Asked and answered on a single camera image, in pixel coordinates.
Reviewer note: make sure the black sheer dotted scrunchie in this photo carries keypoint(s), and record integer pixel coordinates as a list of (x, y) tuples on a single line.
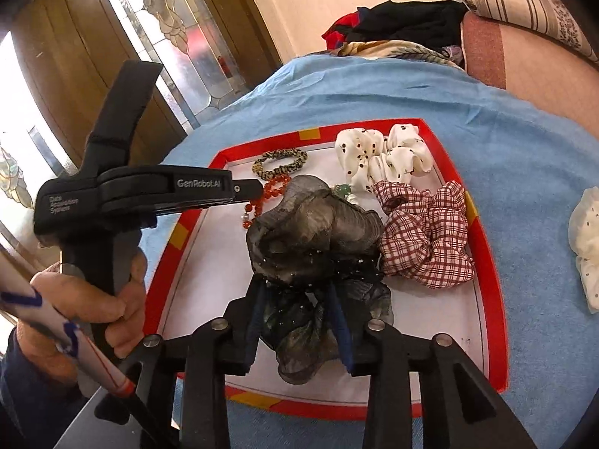
[(311, 245)]

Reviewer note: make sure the black and red clothes pile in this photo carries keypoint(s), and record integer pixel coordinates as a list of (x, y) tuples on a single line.
[(434, 25)]

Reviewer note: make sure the pink quilted bolster cushion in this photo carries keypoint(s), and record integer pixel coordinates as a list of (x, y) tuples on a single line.
[(532, 68)]

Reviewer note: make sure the red cardboard tray box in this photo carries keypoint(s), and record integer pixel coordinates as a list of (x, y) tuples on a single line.
[(205, 264)]

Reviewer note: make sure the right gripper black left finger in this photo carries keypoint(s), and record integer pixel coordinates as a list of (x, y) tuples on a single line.
[(179, 398)]

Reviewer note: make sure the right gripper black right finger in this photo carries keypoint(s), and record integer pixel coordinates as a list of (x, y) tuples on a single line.
[(459, 406)]

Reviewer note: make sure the white cherry print scrunchie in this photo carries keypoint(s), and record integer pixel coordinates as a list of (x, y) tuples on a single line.
[(367, 156)]

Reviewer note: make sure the floral patterned bedsheet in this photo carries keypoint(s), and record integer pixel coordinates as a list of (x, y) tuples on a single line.
[(451, 56)]

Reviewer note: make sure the wooden glass panel door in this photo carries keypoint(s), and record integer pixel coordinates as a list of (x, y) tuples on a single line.
[(60, 57)]

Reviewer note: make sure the striped floral pillow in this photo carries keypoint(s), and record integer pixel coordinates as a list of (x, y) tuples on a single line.
[(550, 18)]

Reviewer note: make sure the light blue blanket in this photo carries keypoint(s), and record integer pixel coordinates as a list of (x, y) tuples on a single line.
[(526, 171)]

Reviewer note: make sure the red white plaid scrunchie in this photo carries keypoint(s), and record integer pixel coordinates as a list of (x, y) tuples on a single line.
[(426, 234)]

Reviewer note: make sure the cream organza dotted scrunchie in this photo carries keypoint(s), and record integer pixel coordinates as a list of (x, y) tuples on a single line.
[(584, 241)]

